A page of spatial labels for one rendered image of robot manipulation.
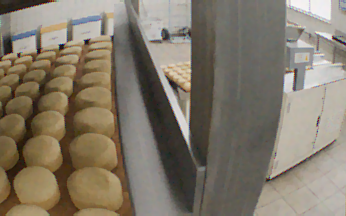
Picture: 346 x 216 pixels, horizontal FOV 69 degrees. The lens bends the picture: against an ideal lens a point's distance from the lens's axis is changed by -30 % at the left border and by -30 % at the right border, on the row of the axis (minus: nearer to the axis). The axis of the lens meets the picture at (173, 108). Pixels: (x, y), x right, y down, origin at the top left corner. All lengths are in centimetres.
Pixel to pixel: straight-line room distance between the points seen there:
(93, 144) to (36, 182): 9
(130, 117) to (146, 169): 5
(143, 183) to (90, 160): 14
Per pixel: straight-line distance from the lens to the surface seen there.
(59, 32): 535
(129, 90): 25
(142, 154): 18
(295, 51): 217
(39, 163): 30
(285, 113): 229
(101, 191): 26
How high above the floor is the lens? 168
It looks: 27 degrees down
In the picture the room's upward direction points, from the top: 1 degrees clockwise
